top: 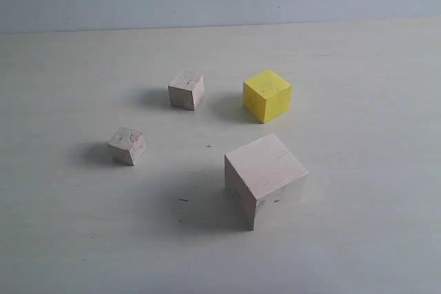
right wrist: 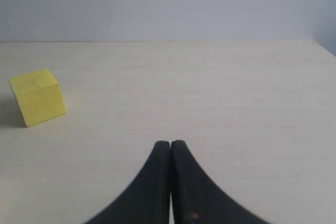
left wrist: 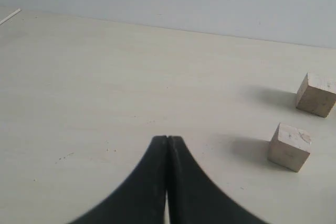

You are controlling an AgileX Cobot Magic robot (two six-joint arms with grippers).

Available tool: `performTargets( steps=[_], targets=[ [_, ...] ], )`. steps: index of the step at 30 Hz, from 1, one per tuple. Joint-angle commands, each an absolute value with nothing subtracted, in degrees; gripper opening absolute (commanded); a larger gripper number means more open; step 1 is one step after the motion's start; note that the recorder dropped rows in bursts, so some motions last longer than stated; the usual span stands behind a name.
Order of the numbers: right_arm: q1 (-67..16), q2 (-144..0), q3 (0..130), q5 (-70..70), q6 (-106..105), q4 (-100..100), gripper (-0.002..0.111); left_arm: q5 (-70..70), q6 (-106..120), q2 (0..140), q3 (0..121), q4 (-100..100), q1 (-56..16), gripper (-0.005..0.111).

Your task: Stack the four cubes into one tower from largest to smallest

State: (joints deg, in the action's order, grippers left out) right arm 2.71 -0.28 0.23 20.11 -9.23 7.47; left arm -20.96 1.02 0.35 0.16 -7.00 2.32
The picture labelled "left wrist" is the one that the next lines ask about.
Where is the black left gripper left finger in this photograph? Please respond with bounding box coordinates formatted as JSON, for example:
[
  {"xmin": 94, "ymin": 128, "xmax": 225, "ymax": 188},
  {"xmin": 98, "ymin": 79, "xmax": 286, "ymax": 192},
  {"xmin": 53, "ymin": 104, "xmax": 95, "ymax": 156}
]
[{"xmin": 72, "ymin": 136, "xmax": 168, "ymax": 223}]

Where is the small wooden cube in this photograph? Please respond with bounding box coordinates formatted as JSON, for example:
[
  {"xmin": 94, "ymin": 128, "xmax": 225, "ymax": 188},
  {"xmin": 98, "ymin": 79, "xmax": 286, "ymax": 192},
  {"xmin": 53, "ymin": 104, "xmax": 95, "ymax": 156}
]
[
  {"xmin": 296, "ymin": 72, "xmax": 335, "ymax": 118},
  {"xmin": 267, "ymin": 123, "xmax": 312, "ymax": 173}
]

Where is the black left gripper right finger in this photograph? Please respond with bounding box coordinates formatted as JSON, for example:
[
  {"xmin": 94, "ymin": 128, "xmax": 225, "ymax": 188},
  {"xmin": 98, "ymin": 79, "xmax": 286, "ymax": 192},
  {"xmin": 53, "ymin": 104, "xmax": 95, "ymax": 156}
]
[{"xmin": 167, "ymin": 136, "xmax": 265, "ymax": 224}]

